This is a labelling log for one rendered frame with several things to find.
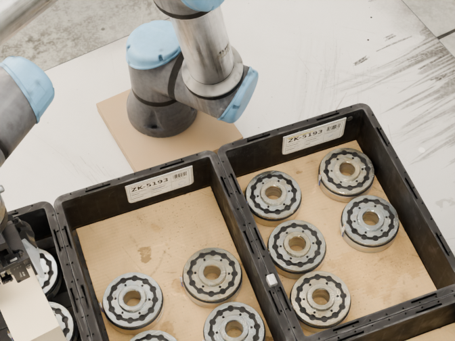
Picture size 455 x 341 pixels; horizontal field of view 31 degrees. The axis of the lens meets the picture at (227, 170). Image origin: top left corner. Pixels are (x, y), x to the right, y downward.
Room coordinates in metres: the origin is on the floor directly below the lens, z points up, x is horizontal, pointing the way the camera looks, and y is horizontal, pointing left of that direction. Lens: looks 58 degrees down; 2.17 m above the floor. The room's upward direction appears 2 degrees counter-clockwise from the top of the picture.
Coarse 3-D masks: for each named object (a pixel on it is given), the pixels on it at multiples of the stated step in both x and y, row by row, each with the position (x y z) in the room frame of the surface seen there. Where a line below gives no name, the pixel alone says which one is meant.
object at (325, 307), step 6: (312, 288) 0.57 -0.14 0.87; (318, 288) 0.57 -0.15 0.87; (324, 288) 0.57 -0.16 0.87; (330, 288) 0.57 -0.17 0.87; (312, 294) 0.56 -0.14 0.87; (330, 294) 0.56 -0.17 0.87; (312, 300) 0.55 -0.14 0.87; (330, 300) 0.55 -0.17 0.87; (312, 306) 0.54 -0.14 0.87; (318, 306) 0.54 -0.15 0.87; (324, 306) 0.54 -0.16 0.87; (330, 306) 0.54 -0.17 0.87
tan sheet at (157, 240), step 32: (192, 192) 0.79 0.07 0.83; (96, 224) 0.73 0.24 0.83; (128, 224) 0.73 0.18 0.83; (160, 224) 0.72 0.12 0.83; (192, 224) 0.72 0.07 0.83; (224, 224) 0.72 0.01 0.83; (96, 256) 0.66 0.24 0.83; (128, 256) 0.66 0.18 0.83; (160, 256) 0.66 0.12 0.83; (96, 288) 0.60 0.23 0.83; (160, 320) 0.54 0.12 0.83; (192, 320) 0.54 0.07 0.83
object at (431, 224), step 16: (336, 112) 0.89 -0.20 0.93; (352, 112) 0.89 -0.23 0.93; (368, 112) 0.89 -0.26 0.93; (288, 128) 0.86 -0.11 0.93; (304, 128) 0.86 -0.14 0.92; (240, 144) 0.83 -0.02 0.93; (384, 144) 0.82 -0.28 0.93; (224, 160) 0.80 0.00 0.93; (400, 160) 0.79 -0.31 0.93; (400, 176) 0.75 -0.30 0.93; (240, 192) 0.73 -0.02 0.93; (416, 192) 0.72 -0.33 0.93; (240, 208) 0.70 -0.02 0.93; (256, 224) 0.67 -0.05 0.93; (432, 224) 0.66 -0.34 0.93; (256, 240) 0.64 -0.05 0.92; (448, 256) 0.60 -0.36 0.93; (272, 272) 0.58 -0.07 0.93; (448, 288) 0.54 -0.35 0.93; (288, 304) 0.52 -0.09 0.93; (400, 304) 0.51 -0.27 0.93; (416, 304) 0.51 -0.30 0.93; (288, 320) 0.49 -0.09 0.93; (352, 320) 0.49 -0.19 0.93; (368, 320) 0.49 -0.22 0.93; (304, 336) 0.46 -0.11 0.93; (320, 336) 0.46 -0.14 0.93
